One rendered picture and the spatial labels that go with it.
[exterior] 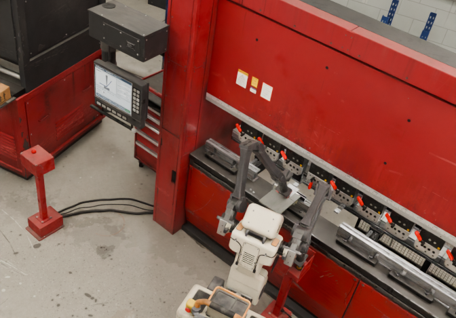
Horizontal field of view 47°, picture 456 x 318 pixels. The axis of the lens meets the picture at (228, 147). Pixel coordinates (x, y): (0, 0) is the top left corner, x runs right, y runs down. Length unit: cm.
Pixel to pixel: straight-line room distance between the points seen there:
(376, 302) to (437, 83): 157
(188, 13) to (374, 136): 139
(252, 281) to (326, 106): 117
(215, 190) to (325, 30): 164
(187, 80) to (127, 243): 162
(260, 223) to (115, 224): 201
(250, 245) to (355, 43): 129
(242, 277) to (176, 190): 122
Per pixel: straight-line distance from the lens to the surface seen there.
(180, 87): 377
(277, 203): 369
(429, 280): 367
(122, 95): 373
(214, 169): 404
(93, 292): 433
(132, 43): 349
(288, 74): 339
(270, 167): 340
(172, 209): 451
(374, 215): 350
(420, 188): 327
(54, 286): 439
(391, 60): 300
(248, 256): 315
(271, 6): 331
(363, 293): 380
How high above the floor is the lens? 349
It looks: 38 degrees down
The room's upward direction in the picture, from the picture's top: 10 degrees clockwise
